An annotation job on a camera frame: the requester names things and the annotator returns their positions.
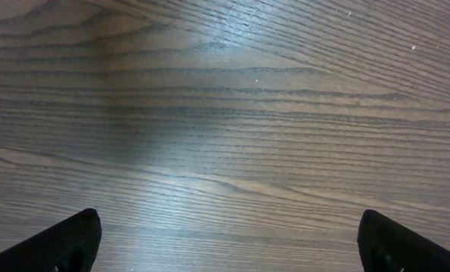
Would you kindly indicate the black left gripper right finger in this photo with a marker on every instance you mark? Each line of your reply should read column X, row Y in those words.
column 386, row 246

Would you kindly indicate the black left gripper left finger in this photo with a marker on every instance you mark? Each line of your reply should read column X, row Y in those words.
column 69, row 246

